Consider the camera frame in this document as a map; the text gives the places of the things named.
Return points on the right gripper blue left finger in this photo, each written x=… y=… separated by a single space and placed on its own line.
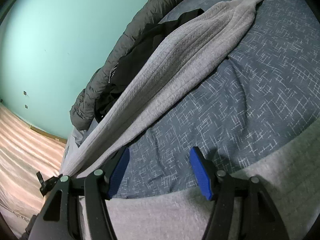
x=60 y=215

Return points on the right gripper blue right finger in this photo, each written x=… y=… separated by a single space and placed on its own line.
x=259 y=217

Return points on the grey knit sweater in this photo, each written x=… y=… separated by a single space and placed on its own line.
x=181 y=62

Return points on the light grey blanket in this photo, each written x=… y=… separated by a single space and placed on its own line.
x=75 y=140

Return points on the blue patterned bed sheet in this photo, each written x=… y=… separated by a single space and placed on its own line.
x=261 y=96

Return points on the black garment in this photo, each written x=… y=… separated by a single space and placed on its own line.
x=130 y=64

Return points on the dark grey rolled duvet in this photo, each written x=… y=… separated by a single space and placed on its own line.
x=82 y=112

